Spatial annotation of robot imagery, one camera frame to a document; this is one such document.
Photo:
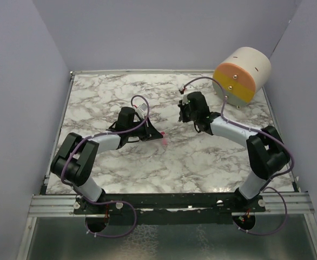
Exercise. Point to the aluminium table frame rail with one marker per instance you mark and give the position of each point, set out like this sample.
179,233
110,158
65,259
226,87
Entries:
30,224

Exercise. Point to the cylindrical pastel drawer box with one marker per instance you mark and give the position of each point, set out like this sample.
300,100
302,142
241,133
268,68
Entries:
241,75

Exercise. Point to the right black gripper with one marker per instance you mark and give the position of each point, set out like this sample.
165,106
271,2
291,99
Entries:
183,108

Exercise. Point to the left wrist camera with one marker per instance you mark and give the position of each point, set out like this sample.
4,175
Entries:
142,110

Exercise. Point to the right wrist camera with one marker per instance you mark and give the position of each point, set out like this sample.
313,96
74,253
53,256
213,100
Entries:
184,100

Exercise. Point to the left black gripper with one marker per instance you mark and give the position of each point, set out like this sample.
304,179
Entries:
150,132

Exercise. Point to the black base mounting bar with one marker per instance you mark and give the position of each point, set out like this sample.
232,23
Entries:
167,208

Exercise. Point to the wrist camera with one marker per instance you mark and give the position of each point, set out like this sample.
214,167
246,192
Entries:
184,100
142,110

